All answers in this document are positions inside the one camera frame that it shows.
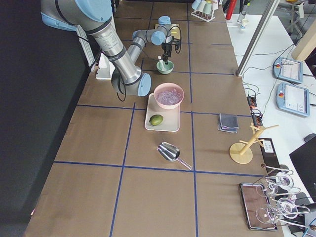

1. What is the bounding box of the power strip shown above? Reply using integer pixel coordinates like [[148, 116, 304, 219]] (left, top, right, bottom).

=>
[[247, 95, 263, 127]]

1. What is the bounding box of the aluminium frame post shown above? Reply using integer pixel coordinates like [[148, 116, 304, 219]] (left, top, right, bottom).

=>
[[236, 0, 280, 77]]

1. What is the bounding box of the wine glass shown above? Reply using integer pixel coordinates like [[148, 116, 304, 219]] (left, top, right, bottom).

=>
[[255, 183, 301, 198], [264, 166, 294, 194], [255, 197, 310, 228]]

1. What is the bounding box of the red bottle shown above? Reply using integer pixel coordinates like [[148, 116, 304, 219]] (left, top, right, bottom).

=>
[[225, 0, 237, 20]]

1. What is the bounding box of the far teach pendant tablet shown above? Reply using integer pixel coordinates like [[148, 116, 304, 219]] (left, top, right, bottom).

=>
[[273, 57, 303, 84]]

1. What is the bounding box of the green bowl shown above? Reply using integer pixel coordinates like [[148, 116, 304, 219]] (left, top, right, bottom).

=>
[[156, 60, 174, 75]]

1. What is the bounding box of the teach pendant tablet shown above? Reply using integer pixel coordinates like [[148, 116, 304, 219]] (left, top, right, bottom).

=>
[[276, 82, 310, 117], [273, 57, 303, 84]]

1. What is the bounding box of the middle wine glass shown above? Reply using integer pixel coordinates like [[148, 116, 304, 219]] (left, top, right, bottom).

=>
[[255, 183, 301, 198]]

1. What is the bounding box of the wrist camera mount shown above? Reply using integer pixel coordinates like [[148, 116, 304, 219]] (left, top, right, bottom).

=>
[[170, 37, 182, 54]]

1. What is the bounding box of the pink bowl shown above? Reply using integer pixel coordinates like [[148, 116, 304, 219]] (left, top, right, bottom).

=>
[[154, 82, 184, 110]]

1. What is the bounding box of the upper wine glass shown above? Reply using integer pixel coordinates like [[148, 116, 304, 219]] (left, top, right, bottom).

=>
[[264, 166, 294, 194]]

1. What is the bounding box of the wooden stand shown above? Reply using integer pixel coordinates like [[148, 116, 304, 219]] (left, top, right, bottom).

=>
[[229, 123, 278, 164]]

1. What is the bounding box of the cream plastic tray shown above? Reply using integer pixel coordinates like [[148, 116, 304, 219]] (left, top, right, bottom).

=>
[[145, 93, 180, 132]]

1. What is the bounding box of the blue cup on rack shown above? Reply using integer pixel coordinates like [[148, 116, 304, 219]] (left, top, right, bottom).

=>
[[192, 0, 201, 10]]

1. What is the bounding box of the lower wine glass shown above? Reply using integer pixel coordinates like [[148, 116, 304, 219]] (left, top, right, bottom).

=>
[[255, 197, 310, 228]]

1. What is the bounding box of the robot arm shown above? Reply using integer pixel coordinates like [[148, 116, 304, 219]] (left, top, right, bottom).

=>
[[41, 0, 171, 96], [157, 15, 172, 45]]

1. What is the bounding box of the white plastic spoon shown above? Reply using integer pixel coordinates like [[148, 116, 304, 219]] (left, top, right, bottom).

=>
[[158, 55, 166, 71]]

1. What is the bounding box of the green lime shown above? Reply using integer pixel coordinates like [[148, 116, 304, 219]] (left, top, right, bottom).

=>
[[149, 114, 164, 126]]

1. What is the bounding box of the near teach pendant tablet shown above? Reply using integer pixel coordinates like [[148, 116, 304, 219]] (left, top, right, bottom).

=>
[[276, 82, 310, 117]]

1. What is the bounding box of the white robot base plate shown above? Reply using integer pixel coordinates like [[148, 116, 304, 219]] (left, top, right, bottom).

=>
[[96, 53, 115, 80]]

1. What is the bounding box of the grey folded cloth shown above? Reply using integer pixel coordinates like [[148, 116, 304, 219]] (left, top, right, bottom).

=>
[[218, 114, 239, 133]]

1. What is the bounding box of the black monitor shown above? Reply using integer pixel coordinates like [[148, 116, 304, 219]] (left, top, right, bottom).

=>
[[290, 139, 316, 197]]

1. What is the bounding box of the white wire rack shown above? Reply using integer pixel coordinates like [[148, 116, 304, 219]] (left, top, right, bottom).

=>
[[191, 10, 215, 22]]

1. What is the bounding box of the black framed tray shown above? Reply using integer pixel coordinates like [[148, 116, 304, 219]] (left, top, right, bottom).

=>
[[239, 183, 278, 231]]

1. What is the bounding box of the green cup on rack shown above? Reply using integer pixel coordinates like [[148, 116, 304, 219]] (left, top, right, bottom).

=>
[[197, 0, 206, 12]]

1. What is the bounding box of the metal ice scoop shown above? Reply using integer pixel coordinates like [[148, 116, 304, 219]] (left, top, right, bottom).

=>
[[157, 141, 192, 170]]

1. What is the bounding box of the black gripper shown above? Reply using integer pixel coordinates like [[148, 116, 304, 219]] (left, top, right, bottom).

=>
[[161, 43, 172, 65]]

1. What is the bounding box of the pile of ice cubes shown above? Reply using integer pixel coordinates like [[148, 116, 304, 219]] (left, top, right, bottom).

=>
[[157, 89, 182, 105]]

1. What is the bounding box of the paper cup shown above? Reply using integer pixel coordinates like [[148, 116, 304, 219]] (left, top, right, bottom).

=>
[[239, 19, 249, 32]]

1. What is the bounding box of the clear water bottle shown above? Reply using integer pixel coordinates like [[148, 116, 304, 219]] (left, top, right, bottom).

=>
[[237, 5, 247, 23]]

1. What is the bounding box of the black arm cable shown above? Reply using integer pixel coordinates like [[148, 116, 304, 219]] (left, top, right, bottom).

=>
[[115, 71, 128, 102]]

